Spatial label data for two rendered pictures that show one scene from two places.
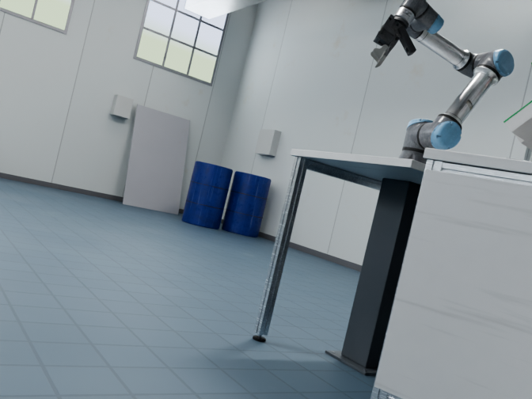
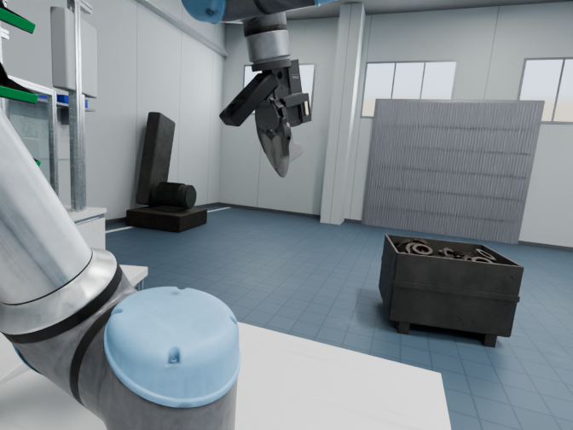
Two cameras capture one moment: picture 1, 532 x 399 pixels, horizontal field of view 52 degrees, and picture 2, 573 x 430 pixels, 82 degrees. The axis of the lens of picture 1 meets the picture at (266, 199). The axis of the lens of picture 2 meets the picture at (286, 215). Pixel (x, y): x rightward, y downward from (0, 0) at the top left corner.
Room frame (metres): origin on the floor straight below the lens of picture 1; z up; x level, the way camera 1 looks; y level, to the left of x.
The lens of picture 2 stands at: (2.69, -0.70, 1.25)
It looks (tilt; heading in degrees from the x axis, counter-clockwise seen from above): 9 degrees down; 143
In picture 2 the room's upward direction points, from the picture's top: 4 degrees clockwise
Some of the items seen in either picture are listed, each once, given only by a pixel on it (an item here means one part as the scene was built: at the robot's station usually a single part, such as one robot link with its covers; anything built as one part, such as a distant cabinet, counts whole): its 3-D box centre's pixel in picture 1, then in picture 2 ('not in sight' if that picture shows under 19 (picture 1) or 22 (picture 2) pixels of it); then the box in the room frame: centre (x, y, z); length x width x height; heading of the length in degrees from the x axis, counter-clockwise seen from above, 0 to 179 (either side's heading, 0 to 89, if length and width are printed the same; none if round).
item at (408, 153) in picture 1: (412, 161); not in sight; (2.41, -0.60, 0.93); 0.15 x 0.15 x 0.10
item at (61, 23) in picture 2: not in sight; (77, 118); (0.25, -0.51, 1.43); 0.30 x 0.09 x 1.13; 144
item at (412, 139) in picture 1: (419, 135); (170, 370); (2.40, -0.60, 1.05); 0.13 x 0.12 x 0.14; 23
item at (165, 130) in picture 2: not in sight; (169, 169); (-3.28, 1.15, 0.99); 1.18 x 1.17 x 1.98; 34
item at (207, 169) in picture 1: (227, 199); not in sight; (8.41, 0.59, 0.48); 1.24 x 0.76 x 0.96; 124
